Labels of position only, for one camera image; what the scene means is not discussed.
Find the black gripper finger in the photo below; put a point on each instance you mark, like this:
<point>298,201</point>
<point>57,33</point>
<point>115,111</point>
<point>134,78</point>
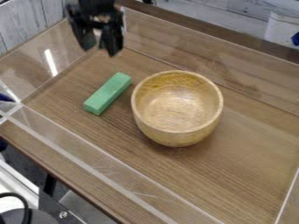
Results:
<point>83,32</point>
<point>111,40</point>

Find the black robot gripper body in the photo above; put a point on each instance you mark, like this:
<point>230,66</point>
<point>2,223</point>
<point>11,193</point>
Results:
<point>97,12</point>

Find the green rectangular block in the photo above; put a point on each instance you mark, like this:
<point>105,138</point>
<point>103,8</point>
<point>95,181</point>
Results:
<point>109,92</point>

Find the light wooden bowl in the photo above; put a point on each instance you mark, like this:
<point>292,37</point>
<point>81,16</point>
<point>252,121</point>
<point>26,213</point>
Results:
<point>177,107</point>

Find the white cylindrical container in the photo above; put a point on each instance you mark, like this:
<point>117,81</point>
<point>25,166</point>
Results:
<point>282,29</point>

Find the black table leg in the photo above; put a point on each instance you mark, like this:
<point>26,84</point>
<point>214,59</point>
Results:
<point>50,185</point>

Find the clear acrylic corner bracket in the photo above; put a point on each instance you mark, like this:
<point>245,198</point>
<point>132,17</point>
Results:
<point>124,12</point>

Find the clear acrylic tray wall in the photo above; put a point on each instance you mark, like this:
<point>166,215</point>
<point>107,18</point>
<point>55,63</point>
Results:
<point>115,187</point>

